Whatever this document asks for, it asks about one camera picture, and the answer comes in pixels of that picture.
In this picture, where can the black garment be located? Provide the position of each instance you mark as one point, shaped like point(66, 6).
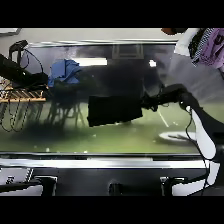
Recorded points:
point(113, 110)

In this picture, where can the white garment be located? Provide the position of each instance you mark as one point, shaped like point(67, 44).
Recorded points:
point(185, 41)

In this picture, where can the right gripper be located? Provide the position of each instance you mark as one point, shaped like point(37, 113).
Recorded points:
point(150, 101)

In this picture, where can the brown garment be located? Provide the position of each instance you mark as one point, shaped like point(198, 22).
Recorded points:
point(170, 31)

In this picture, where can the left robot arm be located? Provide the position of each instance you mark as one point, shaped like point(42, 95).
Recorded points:
point(20, 74)

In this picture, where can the blue garment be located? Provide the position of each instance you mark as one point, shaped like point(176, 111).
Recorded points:
point(65, 71)

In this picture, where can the purple garment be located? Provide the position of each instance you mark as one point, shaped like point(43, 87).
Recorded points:
point(216, 48)

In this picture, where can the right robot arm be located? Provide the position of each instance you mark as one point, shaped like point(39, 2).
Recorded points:
point(203, 133)

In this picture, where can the silver frame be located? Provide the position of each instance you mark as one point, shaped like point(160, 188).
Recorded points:
point(100, 163)

